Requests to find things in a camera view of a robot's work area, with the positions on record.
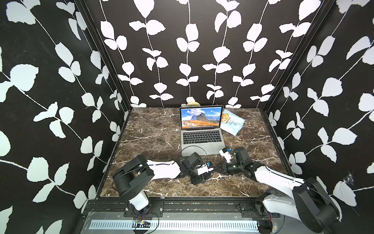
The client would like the silver laptop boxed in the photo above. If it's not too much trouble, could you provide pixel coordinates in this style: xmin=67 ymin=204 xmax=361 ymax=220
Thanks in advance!
xmin=179 ymin=105 xmax=225 ymax=157

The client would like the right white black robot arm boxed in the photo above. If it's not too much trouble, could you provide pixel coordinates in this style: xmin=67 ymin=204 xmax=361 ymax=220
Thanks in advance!
xmin=214 ymin=147 xmax=341 ymax=233

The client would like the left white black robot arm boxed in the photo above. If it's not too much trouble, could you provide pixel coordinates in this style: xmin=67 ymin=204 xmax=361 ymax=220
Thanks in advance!
xmin=112 ymin=153 xmax=214 ymax=215

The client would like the light blue chips bag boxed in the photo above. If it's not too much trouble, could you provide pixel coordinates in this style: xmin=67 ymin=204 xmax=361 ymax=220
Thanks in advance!
xmin=220 ymin=109 xmax=245 ymax=136

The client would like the yellow blue patterned bowl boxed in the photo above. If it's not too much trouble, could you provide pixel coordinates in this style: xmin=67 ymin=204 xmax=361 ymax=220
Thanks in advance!
xmin=186 ymin=101 xmax=201 ymax=107

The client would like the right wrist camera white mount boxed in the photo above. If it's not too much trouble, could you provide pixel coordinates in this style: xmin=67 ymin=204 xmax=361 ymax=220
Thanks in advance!
xmin=219 ymin=147 xmax=235 ymax=163

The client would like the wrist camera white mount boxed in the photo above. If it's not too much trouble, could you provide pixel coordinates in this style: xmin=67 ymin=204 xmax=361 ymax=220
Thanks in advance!
xmin=219 ymin=147 xmax=235 ymax=163
xmin=197 ymin=162 xmax=214 ymax=176

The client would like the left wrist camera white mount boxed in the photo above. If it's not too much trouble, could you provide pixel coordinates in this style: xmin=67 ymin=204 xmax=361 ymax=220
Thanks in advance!
xmin=197 ymin=162 xmax=214 ymax=176

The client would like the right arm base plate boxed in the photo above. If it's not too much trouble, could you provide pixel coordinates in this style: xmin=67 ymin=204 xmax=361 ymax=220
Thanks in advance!
xmin=236 ymin=202 xmax=281 ymax=220

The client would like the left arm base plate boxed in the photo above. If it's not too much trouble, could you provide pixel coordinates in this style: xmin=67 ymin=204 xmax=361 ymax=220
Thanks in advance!
xmin=123 ymin=202 xmax=164 ymax=218

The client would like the small circuit board with wires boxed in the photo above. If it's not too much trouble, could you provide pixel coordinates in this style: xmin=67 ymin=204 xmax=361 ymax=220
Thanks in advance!
xmin=134 ymin=221 xmax=152 ymax=230

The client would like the perforated metal rail strip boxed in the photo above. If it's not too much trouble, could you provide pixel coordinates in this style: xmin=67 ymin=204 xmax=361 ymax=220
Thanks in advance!
xmin=89 ymin=220 xmax=259 ymax=232

